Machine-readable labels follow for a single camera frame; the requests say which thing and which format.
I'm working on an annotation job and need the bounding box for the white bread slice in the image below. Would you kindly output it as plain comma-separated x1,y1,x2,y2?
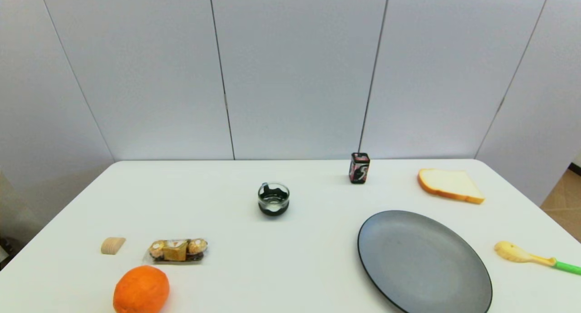
418,169,485,205

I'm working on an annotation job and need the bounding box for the orange fruit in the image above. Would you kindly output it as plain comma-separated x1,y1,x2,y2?
113,265,171,313

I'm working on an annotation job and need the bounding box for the glass cup with black band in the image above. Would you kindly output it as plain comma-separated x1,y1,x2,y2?
258,182,291,217

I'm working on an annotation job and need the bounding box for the dark object beside table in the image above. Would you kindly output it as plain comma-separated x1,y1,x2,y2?
0,237,15,271

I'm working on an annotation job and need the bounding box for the yellow spoon with green handle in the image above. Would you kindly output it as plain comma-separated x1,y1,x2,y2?
494,241,581,276

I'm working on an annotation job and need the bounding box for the grey round plate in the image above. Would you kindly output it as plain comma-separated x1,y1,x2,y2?
357,210,493,313

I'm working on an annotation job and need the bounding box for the small wooden block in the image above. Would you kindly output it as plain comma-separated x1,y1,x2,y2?
100,237,126,255

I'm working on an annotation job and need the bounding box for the small black pink tin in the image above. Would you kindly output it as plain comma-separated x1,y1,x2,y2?
349,152,370,184

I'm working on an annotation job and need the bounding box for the gold chocolate balls pack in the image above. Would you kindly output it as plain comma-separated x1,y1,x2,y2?
144,238,209,264

